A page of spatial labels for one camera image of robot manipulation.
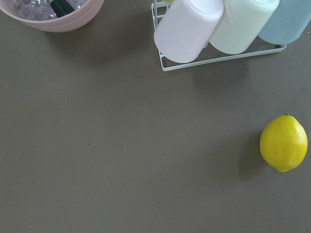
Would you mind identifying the yellow lemon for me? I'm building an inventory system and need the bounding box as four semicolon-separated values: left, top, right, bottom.
259;115;308;172

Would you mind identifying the pink plastic cup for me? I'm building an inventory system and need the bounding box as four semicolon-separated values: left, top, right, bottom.
154;0;224;63

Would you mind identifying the light blue plastic cup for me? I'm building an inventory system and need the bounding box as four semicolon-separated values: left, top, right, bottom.
259;0;311;45

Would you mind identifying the pink ribbed bowl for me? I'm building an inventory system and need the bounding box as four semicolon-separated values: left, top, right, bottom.
0;0;104;33

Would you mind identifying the white wire cup rack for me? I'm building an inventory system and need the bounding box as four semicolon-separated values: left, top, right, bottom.
151;0;286;71

